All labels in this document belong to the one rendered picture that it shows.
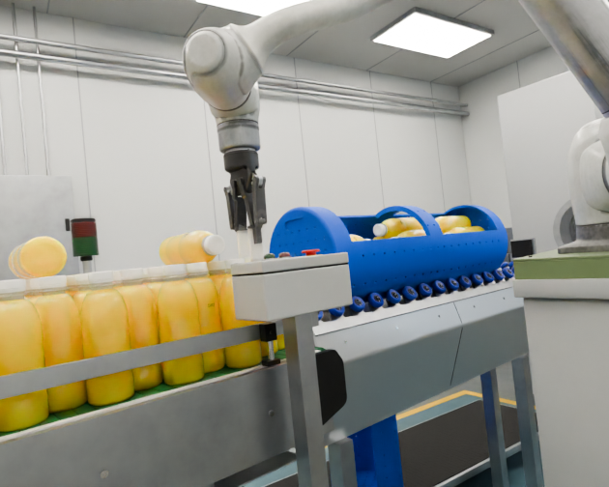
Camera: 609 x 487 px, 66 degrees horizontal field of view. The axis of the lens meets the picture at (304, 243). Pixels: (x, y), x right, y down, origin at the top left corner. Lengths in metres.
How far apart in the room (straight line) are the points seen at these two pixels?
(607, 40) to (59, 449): 1.05
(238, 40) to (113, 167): 3.75
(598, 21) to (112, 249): 4.02
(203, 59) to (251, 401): 0.60
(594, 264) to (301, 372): 0.61
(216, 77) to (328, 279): 0.40
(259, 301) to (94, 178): 3.82
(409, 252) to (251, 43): 0.74
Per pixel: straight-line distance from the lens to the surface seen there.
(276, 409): 0.94
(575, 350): 1.13
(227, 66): 0.85
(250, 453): 0.92
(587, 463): 1.20
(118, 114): 4.72
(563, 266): 1.10
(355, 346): 1.20
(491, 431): 2.19
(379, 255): 1.25
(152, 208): 4.58
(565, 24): 0.97
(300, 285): 0.81
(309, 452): 0.90
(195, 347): 0.85
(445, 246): 1.50
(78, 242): 1.35
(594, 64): 0.97
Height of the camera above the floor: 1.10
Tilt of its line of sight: 2 degrees up
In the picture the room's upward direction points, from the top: 6 degrees counter-clockwise
